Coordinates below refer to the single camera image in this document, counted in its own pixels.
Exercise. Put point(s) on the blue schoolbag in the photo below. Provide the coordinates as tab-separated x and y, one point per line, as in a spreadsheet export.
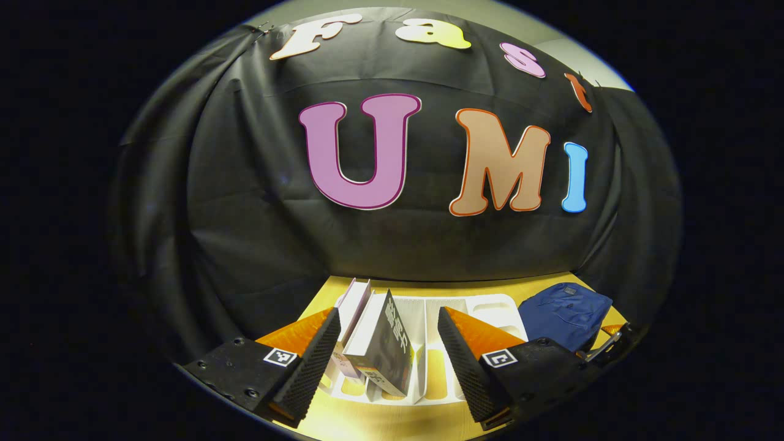
563	315

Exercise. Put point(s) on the pink purple cover book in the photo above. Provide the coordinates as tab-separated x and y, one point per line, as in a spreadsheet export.
355	306

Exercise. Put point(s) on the black backdrop cloth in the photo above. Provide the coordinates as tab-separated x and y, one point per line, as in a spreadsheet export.
245	184

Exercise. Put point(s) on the dark cover book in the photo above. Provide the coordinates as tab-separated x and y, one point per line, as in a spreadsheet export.
392	343

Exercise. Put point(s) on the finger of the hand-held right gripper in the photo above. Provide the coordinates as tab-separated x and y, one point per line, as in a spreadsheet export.
612	331

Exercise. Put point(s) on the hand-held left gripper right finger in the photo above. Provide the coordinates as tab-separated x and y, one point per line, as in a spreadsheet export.
465	373

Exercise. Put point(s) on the white plastic bookshelf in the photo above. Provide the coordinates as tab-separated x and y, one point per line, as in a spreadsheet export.
490	312

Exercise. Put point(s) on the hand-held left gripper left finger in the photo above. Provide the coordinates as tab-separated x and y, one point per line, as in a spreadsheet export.
312	373

